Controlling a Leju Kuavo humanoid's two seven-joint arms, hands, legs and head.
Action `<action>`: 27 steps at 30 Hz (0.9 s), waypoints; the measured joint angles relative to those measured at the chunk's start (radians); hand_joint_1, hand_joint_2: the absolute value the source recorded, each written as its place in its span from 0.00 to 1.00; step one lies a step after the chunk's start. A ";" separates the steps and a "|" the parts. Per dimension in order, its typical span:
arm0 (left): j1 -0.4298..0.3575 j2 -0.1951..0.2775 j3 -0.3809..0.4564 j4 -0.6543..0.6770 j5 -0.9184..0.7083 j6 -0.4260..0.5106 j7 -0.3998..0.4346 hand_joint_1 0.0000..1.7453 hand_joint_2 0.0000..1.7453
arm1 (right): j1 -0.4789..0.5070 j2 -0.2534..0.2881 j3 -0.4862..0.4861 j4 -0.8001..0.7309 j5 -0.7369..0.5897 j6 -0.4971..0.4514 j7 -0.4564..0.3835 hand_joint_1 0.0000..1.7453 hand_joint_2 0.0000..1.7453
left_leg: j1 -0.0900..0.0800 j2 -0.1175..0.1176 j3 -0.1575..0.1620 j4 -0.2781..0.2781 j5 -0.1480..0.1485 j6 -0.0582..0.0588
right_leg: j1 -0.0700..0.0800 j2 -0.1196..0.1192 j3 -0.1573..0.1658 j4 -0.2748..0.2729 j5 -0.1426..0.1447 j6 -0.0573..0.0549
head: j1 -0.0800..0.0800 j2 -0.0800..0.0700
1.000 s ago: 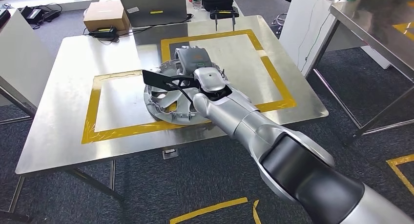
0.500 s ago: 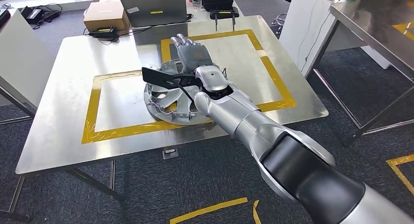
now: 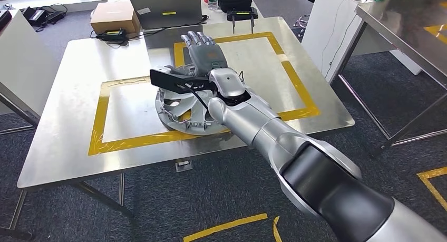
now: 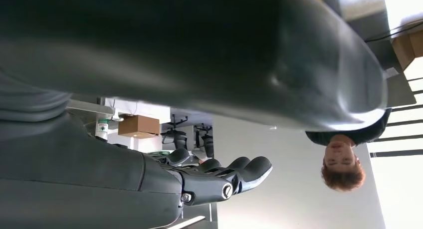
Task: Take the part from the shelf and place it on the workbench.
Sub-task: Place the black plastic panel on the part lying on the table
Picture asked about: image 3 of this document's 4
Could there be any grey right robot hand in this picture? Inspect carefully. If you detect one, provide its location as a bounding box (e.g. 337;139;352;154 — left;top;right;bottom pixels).
164;31;229;78

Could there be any silver wheel hubcap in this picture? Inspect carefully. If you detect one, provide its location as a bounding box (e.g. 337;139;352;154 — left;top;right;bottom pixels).
155;65;245;135

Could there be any steel workbench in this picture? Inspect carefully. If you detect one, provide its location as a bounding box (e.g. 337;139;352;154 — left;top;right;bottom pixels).
0;16;356;241

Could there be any black two-pronged device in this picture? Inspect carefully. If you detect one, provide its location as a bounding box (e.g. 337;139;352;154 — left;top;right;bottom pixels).
226;7;260;34

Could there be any grey laptop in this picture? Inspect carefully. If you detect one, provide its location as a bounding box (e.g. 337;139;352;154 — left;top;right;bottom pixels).
128;0;204;31

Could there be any black power adapter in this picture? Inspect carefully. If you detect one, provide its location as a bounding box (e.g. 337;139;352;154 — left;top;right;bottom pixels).
96;28;127;43

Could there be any brown cardboard box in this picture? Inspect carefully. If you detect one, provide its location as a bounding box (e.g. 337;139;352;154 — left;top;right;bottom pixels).
90;1;141;34

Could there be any metal floor socket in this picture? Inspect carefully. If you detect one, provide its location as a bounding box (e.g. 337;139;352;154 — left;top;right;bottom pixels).
174;159;194;173

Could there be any steel table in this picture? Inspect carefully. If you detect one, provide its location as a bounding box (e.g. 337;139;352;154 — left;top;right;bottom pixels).
0;81;41;137
337;0;447;148

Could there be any yellow tape on steel table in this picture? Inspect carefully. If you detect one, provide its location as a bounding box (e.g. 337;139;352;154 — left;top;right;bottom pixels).
423;1;447;45

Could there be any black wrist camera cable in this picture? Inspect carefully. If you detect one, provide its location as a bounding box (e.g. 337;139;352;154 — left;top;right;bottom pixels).
185;83;210;112

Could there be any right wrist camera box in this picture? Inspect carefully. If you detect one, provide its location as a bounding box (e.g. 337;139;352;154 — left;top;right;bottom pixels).
149;68;213;94

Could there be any black power cable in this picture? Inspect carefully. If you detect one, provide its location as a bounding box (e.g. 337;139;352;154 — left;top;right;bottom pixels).
90;15;210;47

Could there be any black adapter with cables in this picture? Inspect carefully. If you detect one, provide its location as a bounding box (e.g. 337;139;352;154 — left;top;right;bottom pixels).
21;4;67;28

